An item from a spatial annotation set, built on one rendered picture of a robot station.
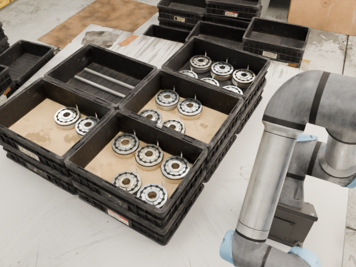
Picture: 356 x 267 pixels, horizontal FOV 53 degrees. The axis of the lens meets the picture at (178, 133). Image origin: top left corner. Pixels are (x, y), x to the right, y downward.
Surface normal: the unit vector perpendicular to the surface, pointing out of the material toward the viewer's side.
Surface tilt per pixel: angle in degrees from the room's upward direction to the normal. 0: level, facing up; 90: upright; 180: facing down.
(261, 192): 49
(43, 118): 0
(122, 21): 0
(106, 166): 0
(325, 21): 72
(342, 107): 61
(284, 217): 90
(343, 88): 22
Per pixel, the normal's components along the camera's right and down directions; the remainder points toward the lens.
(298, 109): -0.35, 0.47
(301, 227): -0.40, 0.67
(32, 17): -0.01, -0.69
